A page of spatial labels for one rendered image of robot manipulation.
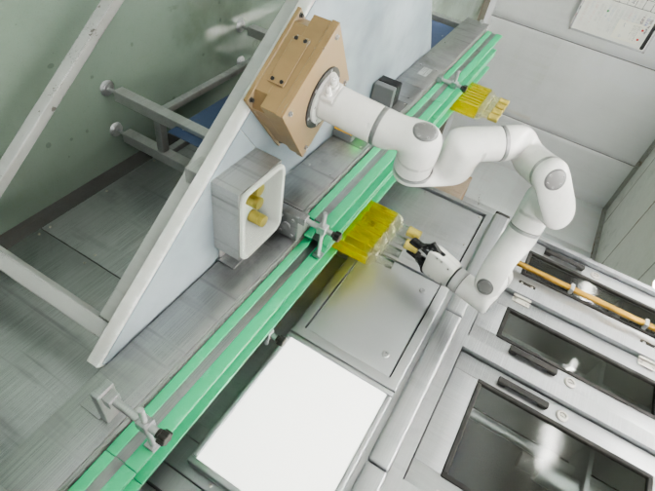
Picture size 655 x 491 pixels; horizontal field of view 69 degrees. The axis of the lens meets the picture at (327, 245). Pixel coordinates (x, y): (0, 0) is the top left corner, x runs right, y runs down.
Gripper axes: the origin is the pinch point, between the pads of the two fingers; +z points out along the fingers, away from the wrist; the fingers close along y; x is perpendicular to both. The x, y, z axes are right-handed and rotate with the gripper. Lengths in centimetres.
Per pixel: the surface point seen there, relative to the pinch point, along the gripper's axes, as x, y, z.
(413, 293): 4.8, -12.4, -7.2
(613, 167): -585, -250, 19
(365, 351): 32.6, -12.2, -11.0
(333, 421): 54, -12, -19
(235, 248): 52, 16, 23
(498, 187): -497, -315, 124
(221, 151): 49, 39, 31
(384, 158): -10.8, 13.8, 26.2
